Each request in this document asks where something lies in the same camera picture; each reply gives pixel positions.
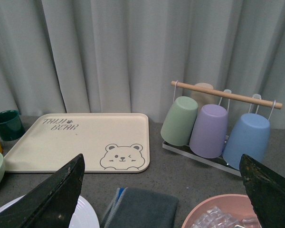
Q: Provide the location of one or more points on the purple plastic cup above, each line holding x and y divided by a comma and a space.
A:
209, 131

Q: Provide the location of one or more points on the white ribbed plate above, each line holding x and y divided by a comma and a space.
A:
84, 215

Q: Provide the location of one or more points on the white cup rack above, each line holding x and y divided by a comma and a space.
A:
218, 163

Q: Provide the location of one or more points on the cream bear serving tray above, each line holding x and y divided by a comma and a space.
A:
112, 143

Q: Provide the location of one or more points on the clear ice cube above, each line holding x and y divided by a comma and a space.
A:
215, 218

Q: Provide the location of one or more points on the blue plastic cup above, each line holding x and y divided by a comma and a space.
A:
250, 135

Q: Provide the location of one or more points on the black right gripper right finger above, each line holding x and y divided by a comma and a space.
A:
266, 191

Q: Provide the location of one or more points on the dark green enamel mug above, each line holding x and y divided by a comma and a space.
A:
11, 127

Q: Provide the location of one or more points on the beige plastic cup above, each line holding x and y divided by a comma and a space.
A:
203, 98

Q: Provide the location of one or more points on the green plastic cup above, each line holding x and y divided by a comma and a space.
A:
179, 122

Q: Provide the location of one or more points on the pink bowl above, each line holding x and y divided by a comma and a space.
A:
237, 205

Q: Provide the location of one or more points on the grey curtain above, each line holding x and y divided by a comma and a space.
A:
105, 56

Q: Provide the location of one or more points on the grey folded cloth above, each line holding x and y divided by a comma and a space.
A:
139, 208

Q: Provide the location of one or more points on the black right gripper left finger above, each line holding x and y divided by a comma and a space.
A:
52, 203

